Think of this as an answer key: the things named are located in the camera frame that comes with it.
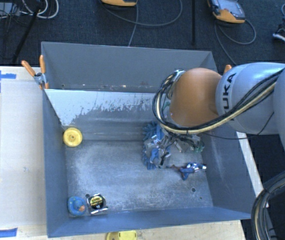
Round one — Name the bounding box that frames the blue spiky toy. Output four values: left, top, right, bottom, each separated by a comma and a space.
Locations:
141, 120, 174, 171

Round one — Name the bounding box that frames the black and chrome tape measure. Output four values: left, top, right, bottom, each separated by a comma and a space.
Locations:
85, 193, 109, 216

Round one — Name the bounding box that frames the small blue toy figure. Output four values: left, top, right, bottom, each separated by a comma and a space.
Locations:
179, 161, 207, 181

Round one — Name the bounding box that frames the pale wood flat board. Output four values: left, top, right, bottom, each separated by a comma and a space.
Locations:
0, 78, 49, 231

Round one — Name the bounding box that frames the grey metal bin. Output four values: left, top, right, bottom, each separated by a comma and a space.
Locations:
40, 41, 265, 239

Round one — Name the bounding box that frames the blue rubber duck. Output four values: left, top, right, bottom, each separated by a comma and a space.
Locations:
67, 196, 87, 218

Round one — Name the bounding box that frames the yellow round disc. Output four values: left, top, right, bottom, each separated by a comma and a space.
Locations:
105, 230, 138, 240
62, 126, 84, 148

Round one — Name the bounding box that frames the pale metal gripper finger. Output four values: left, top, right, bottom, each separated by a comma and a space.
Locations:
150, 153, 168, 169
149, 135, 171, 147

